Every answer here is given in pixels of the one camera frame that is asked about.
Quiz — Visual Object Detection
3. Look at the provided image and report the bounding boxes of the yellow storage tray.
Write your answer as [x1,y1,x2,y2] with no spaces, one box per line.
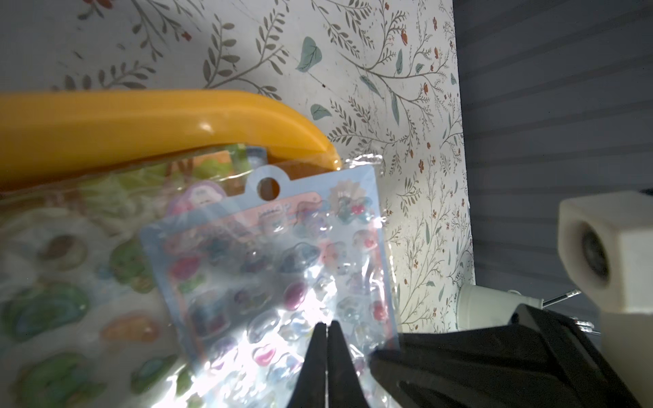
[1,90,341,192]

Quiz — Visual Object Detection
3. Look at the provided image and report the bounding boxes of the pens in cup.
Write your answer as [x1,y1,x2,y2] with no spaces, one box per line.
[542,289,600,335]

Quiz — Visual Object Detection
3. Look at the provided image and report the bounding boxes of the green dinosaur sticker sheet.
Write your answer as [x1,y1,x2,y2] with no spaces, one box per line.
[1,144,268,407]

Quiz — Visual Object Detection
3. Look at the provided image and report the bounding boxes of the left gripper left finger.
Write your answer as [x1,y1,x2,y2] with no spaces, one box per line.
[287,323,328,408]

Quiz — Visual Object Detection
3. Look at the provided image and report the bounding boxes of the white pen cup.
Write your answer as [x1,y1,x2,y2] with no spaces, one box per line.
[456,284,543,331]

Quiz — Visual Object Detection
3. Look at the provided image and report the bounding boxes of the pale blue jewel sticker sheet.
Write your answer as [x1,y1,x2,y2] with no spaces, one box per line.
[139,157,397,407]

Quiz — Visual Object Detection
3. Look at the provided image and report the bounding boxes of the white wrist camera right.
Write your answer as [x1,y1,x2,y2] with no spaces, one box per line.
[557,189,652,407]

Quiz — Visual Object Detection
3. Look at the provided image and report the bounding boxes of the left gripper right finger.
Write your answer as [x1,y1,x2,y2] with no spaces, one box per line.
[328,321,369,408]

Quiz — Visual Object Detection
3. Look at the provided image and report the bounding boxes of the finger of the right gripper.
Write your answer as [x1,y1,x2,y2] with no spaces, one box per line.
[370,304,639,407]

